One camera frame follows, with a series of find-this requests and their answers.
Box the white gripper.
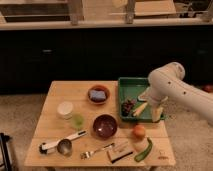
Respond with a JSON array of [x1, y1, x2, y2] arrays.
[[151, 97, 168, 122]]

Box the blue sponge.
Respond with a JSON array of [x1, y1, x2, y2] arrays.
[[90, 90, 106, 101]]

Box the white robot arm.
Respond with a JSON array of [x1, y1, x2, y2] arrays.
[[147, 62, 213, 126]]

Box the white cloth piece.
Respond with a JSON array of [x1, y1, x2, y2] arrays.
[[137, 89, 148, 101]]

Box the dark grape bunch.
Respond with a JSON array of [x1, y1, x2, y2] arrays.
[[121, 99, 135, 116]]

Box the orange fruit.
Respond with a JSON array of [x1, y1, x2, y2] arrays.
[[132, 125, 146, 139]]

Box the green plastic tray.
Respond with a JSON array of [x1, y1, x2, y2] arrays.
[[118, 77, 152, 123]]

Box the green cucumber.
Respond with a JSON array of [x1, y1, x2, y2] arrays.
[[134, 138, 153, 162]]

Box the dark red bowl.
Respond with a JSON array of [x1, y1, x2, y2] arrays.
[[93, 114, 117, 139]]

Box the wooden block brush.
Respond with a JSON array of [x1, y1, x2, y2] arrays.
[[107, 141, 133, 163]]

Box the brown wooden bowl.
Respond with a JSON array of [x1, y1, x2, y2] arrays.
[[87, 85, 110, 105]]

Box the wooden table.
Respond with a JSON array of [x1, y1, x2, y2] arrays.
[[25, 81, 176, 168]]

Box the green translucent cup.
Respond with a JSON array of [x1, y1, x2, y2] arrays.
[[71, 114, 84, 130]]

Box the silver fork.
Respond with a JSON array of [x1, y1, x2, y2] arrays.
[[80, 143, 115, 159]]

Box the white lidded jar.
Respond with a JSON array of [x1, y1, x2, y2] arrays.
[[57, 101, 73, 119]]

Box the black object at left edge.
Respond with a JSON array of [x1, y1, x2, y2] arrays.
[[0, 132, 14, 171]]

